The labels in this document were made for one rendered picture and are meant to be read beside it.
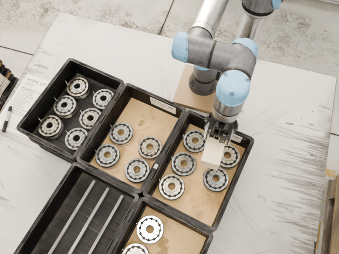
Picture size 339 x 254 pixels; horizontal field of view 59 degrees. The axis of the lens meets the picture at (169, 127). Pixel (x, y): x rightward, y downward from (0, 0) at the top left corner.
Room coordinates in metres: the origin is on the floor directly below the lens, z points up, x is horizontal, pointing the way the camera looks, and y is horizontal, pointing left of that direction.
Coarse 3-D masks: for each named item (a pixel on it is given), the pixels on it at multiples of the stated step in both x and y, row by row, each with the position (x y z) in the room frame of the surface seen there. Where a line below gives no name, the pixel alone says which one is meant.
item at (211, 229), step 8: (192, 112) 0.54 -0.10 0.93; (184, 120) 0.50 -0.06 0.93; (176, 136) 0.44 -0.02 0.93; (248, 136) 0.41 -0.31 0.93; (168, 144) 0.41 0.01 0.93; (248, 152) 0.35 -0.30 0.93; (160, 160) 0.34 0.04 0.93; (240, 168) 0.29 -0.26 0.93; (152, 176) 0.28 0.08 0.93; (232, 184) 0.23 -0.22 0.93; (144, 192) 0.22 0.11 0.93; (232, 192) 0.20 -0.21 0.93; (152, 200) 0.19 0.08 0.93; (168, 208) 0.16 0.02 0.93; (224, 208) 0.14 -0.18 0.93; (184, 216) 0.13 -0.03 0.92; (200, 224) 0.10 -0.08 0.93; (216, 224) 0.09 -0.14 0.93
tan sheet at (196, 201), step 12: (204, 132) 0.49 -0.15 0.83; (180, 144) 0.44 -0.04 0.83; (228, 156) 0.37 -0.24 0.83; (240, 156) 0.36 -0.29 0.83; (168, 168) 0.33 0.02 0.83; (204, 168) 0.32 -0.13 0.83; (192, 180) 0.28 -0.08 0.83; (216, 180) 0.27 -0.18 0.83; (156, 192) 0.24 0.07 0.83; (192, 192) 0.23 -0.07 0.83; (204, 192) 0.23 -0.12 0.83; (168, 204) 0.19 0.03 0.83; (180, 204) 0.19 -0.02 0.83; (192, 204) 0.18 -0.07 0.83; (204, 204) 0.18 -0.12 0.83; (216, 204) 0.17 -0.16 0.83; (192, 216) 0.14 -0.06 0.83; (204, 216) 0.13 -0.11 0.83
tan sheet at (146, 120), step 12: (132, 108) 0.63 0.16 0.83; (144, 108) 0.62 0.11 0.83; (120, 120) 0.57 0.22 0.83; (132, 120) 0.57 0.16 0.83; (144, 120) 0.56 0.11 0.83; (156, 120) 0.56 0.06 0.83; (168, 120) 0.55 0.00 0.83; (144, 132) 0.51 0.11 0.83; (156, 132) 0.50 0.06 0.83; (168, 132) 0.50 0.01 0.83; (132, 144) 0.45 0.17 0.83; (108, 156) 0.41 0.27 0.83; (132, 156) 0.40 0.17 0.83; (120, 168) 0.35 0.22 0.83
